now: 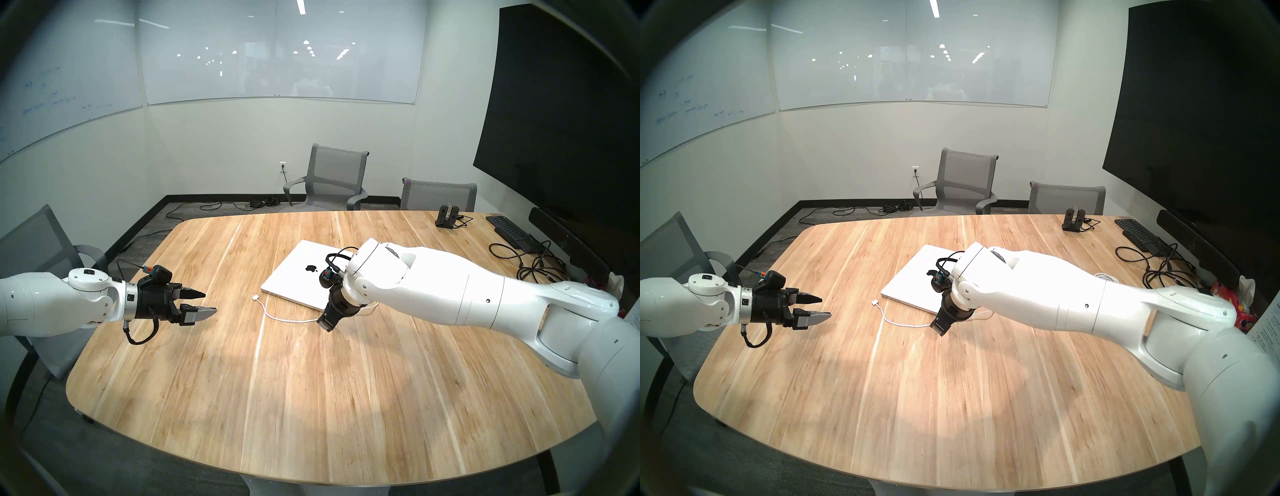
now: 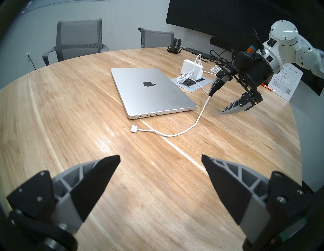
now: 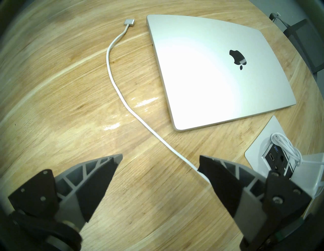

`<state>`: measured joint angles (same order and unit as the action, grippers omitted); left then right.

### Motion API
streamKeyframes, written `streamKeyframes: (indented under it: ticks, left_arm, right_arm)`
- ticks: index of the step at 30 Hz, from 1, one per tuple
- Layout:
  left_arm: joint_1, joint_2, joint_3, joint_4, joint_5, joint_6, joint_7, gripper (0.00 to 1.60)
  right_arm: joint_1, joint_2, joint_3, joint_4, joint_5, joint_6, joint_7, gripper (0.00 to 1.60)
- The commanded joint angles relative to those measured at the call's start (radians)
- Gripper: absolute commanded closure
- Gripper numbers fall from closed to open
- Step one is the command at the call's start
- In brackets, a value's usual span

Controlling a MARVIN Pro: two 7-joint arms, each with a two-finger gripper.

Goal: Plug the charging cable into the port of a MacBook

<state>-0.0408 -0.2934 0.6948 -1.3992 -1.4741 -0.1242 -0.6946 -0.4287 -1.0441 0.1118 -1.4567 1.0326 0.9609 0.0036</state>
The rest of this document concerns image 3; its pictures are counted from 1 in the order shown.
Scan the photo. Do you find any white MagSafe charging cable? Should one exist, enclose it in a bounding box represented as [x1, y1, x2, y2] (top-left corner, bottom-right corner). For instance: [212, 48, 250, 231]
[106, 18, 304, 184]

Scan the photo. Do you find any silver MacBook laptop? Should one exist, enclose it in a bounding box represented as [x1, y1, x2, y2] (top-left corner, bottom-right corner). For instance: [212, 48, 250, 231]
[146, 14, 297, 132]

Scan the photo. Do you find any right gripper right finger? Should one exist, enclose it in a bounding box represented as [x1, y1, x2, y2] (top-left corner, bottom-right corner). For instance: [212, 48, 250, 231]
[197, 155, 312, 251]

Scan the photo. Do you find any grey mesh chair with armrests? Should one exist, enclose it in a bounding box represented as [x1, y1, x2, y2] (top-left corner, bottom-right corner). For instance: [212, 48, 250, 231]
[269, 12, 324, 81]

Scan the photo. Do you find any grey table power outlet box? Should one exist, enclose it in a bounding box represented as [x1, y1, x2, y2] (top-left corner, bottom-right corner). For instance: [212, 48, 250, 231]
[244, 115, 315, 185]

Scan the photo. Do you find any large white power adapter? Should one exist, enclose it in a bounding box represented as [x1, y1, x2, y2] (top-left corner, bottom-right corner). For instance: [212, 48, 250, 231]
[291, 153, 324, 203]

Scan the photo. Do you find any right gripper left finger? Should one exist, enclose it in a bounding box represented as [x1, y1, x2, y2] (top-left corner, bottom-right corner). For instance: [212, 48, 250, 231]
[8, 154, 123, 232]

